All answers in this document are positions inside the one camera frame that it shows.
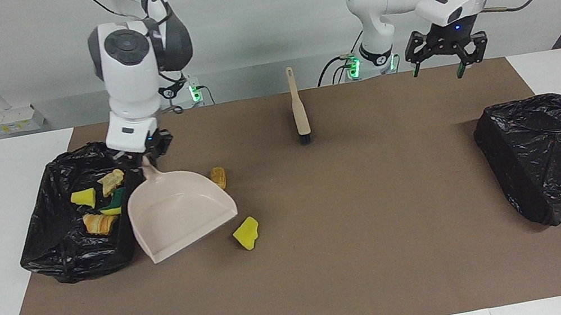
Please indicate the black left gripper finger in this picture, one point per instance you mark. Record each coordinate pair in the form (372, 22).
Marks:
(476, 49)
(414, 52)

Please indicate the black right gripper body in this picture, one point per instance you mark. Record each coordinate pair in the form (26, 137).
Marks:
(147, 150)

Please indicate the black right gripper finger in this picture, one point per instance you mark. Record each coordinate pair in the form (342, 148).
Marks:
(123, 158)
(166, 141)

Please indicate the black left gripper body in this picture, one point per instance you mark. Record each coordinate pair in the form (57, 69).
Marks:
(445, 34)

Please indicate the pale toy bread piece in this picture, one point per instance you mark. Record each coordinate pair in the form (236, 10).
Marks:
(112, 181)

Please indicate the yellow sponge with green back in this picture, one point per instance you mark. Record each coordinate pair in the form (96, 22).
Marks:
(117, 203)

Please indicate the small yellow sponge piece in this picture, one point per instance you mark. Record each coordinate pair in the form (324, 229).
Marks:
(84, 198)

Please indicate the orange striped toy croissant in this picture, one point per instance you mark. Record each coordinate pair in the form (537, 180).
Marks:
(100, 223)

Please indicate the beige plastic dustpan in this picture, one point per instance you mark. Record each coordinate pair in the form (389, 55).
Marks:
(176, 215)

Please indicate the yellow sponge chunk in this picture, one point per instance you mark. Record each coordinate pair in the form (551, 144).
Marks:
(246, 234)

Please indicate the beige hand brush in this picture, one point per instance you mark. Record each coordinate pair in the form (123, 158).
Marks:
(300, 117)

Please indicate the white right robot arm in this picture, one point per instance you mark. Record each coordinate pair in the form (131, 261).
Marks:
(131, 80)

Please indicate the bin with black bag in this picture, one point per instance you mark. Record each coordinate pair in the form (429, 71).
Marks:
(554, 157)
(55, 241)

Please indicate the brown toy bread loaf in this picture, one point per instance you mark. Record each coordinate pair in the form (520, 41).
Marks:
(220, 178)

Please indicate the brown table mat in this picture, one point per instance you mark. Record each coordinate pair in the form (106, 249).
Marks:
(304, 301)

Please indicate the white wall socket box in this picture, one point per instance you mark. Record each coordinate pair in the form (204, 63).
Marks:
(15, 120)

